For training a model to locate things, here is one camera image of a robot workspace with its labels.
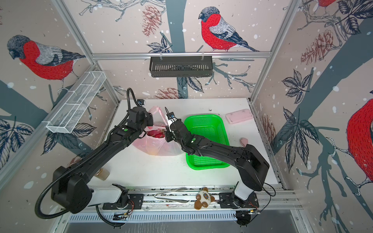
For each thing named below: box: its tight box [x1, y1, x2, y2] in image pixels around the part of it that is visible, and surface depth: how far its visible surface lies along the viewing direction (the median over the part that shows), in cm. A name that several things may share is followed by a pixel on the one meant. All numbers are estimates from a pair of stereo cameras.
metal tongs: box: [153, 186, 190, 204], surface depth 78 cm
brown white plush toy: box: [194, 186, 216, 210], surface depth 74 cm
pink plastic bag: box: [132, 106, 184, 157], surface depth 83 cm
